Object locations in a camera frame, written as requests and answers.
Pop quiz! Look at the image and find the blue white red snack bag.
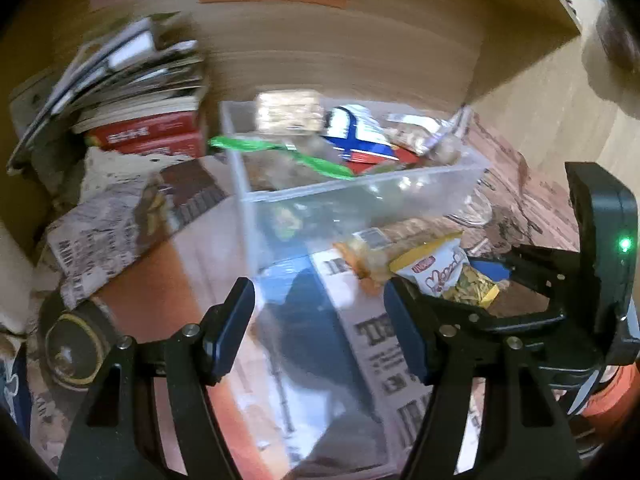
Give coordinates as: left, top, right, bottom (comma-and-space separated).
321, 104, 418, 174

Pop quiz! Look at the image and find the stack of books and papers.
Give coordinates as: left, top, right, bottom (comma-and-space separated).
6, 12, 208, 171

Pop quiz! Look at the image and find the orange snack clear bag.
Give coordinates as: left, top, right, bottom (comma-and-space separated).
383, 113, 462, 166

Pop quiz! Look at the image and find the clear plastic storage box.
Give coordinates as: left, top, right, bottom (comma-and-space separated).
218, 98, 492, 281

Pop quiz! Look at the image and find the white lace cloth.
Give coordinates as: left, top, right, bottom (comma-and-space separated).
79, 146, 184, 203

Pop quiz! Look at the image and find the green peas snack bag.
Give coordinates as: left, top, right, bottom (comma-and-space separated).
390, 233, 500, 309

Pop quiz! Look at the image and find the beige rice cracker pack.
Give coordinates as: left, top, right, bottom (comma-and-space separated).
255, 89, 324, 134

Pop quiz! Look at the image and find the wafer roll pack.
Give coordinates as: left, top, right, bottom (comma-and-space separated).
333, 218, 462, 281

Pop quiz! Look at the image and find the clear green-zip snack bag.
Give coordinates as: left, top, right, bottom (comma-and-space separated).
208, 136, 356, 191

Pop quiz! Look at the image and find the round wooden wall ornament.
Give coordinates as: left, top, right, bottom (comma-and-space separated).
596, 2, 639, 73

